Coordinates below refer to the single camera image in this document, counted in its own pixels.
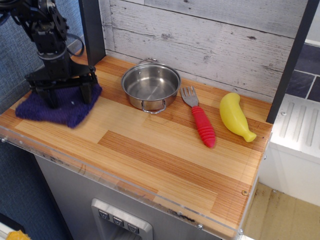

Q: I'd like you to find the silver dispenser button panel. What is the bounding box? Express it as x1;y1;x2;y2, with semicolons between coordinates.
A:
91;198;154;240

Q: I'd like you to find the dark right frame post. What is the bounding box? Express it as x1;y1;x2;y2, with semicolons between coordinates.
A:
266;0;320;124

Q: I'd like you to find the yellow plastic banana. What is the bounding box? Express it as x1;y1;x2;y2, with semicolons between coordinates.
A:
219;92;257;143

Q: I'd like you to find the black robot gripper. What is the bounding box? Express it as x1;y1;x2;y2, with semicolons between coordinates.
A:
25;51;98;109

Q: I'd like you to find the clear acrylic table guard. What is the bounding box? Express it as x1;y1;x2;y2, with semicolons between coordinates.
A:
0;127;244;240

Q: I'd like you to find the dark left frame post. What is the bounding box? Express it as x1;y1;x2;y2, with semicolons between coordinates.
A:
78;0;106;66

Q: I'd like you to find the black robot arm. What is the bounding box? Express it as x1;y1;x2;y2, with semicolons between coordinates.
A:
0;0;98;108

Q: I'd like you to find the stainless steel pot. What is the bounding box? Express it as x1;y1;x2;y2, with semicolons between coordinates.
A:
121;57;182;114

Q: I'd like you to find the white ribbed appliance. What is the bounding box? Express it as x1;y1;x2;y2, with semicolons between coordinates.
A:
259;94;320;205

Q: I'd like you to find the dark blue terry cloth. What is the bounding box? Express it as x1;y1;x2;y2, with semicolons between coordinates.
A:
15;84;102;128

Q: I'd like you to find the red handled toy fork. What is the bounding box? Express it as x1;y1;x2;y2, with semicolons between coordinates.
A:
180;86;216;148

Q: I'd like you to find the dark frame post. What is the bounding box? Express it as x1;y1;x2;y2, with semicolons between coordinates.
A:
266;0;320;124
78;0;106;66

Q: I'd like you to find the yellow black object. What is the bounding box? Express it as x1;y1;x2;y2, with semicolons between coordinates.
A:
5;230;31;240

